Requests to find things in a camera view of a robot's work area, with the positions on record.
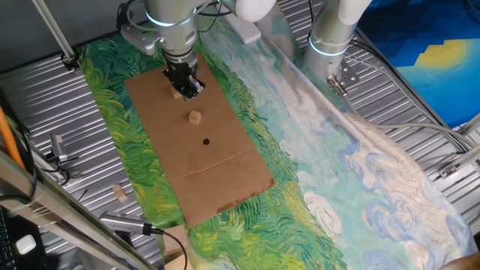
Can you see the brown cardboard sheet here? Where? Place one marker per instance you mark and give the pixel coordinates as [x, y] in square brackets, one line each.
[210, 176]

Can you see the aluminium frame bar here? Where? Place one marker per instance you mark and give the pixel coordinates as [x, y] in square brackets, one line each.
[56, 210]

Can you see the painted landscape cloth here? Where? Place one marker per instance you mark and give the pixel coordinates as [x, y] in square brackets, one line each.
[337, 187]

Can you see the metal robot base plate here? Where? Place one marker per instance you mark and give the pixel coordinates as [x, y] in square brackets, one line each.
[348, 75]

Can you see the white rounded case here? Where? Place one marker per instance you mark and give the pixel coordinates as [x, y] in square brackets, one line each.
[25, 244]

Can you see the aluminium profile with bracket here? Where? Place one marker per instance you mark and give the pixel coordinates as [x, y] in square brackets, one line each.
[461, 161]

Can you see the aluminium frame pole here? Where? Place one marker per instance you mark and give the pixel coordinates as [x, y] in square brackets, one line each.
[54, 32]

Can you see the small wooden block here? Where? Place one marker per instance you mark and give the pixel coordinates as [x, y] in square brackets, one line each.
[117, 188]
[121, 196]

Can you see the black keyboard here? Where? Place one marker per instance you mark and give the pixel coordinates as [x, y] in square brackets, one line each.
[5, 247]

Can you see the small camera on bracket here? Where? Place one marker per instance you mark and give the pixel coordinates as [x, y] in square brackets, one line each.
[58, 147]

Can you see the small cardboard box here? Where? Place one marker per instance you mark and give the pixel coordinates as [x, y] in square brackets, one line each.
[175, 240]
[180, 263]

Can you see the blue and yellow cloth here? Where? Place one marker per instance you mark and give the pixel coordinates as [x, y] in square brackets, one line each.
[431, 56]

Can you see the light wooden cube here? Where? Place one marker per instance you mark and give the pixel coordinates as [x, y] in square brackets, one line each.
[194, 117]
[174, 93]

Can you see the orange pole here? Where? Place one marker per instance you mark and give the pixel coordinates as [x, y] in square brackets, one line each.
[7, 138]

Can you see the white power strip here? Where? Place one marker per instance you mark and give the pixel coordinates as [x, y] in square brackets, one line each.
[245, 32]

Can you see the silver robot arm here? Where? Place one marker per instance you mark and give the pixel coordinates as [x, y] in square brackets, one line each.
[176, 22]

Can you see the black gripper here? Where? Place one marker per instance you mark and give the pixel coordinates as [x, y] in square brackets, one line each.
[180, 71]

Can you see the silver ribbed camera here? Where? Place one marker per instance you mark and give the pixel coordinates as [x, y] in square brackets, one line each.
[120, 222]

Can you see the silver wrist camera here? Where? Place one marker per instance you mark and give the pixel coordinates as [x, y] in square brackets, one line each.
[138, 37]

